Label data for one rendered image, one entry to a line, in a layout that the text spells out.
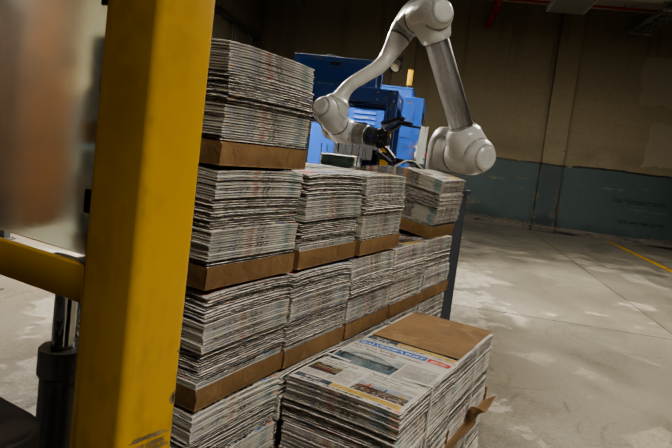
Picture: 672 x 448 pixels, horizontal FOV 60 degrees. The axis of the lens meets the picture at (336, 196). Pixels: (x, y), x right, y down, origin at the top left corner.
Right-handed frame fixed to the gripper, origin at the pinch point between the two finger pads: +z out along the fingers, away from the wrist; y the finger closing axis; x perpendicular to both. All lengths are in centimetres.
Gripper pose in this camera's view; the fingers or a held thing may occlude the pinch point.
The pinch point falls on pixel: (413, 144)
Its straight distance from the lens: 230.3
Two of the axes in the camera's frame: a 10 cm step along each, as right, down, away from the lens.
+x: -4.9, 0.2, -8.7
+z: 8.5, 2.2, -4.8
